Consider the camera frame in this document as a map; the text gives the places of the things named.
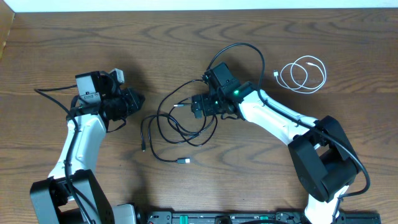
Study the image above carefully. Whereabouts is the black USB cable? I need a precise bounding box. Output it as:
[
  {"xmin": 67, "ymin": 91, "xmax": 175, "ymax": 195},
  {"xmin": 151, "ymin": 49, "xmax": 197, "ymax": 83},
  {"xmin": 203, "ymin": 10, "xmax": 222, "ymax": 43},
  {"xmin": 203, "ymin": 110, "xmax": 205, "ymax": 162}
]
[{"xmin": 139, "ymin": 78, "xmax": 219, "ymax": 164}]

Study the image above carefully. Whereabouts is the white USB cable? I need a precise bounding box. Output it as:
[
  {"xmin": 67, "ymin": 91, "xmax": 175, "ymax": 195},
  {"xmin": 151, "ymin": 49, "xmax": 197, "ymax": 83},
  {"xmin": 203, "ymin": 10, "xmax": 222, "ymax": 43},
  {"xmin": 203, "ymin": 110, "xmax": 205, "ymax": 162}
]
[{"xmin": 272, "ymin": 55, "xmax": 327, "ymax": 95}]

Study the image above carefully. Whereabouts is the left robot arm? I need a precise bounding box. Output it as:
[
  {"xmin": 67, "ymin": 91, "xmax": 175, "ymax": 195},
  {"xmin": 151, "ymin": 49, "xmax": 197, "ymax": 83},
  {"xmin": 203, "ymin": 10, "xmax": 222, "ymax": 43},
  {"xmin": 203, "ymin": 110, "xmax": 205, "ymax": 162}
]
[{"xmin": 30, "ymin": 68, "xmax": 145, "ymax": 223}]

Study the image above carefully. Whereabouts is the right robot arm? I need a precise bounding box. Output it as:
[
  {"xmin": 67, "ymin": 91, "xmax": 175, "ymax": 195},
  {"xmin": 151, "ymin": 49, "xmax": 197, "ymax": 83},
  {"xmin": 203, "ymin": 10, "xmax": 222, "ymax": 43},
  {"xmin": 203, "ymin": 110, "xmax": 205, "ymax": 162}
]
[{"xmin": 191, "ymin": 62, "xmax": 363, "ymax": 223}]

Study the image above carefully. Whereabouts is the left camera black cable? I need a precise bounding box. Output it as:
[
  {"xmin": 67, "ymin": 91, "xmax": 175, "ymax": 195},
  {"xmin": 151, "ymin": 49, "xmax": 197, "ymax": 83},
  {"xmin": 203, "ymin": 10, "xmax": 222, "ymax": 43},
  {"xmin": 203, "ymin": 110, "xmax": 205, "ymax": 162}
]
[{"xmin": 34, "ymin": 84, "xmax": 94, "ymax": 224}]

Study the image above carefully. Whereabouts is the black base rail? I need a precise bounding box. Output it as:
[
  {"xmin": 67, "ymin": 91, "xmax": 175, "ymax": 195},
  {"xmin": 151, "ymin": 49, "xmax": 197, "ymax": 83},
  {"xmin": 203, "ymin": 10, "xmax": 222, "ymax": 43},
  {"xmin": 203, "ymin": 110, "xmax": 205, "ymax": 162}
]
[{"xmin": 136, "ymin": 211, "xmax": 382, "ymax": 224}]

